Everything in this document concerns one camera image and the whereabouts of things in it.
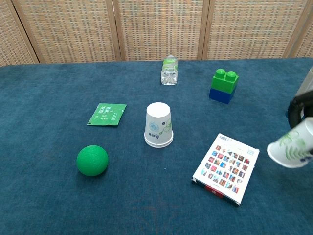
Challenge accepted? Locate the clear water bottle green label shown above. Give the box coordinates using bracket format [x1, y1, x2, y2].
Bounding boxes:
[160, 55, 179, 86]

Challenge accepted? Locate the white picture card box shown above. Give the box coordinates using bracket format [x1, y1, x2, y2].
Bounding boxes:
[191, 133, 261, 208]

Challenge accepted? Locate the grey Starbucks tumbler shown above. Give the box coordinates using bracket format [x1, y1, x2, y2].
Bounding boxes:
[294, 67, 313, 98]

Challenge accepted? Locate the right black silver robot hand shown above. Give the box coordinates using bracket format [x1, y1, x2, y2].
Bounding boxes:
[287, 90, 313, 129]

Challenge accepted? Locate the green tea sachet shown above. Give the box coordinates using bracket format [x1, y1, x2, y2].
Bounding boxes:
[87, 103, 128, 126]

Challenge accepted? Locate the blue table cloth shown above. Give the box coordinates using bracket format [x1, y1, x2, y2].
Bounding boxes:
[0, 57, 313, 235]

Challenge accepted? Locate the green ball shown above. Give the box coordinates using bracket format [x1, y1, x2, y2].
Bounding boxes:
[76, 144, 109, 177]

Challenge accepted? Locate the blue toy building block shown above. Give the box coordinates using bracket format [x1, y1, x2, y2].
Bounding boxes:
[208, 87, 237, 105]

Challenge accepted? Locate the woven folding screen panel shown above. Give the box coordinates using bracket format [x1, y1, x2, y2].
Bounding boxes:
[11, 0, 122, 64]
[112, 0, 211, 61]
[0, 0, 40, 67]
[202, 0, 309, 60]
[283, 0, 313, 59]

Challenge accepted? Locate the white paper cup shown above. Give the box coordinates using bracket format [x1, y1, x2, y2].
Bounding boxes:
[266, 117, 313, 169]
[144, 102, 174, 148]

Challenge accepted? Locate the green toy building block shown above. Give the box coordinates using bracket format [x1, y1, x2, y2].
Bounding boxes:
[211, 68, 240, 95]

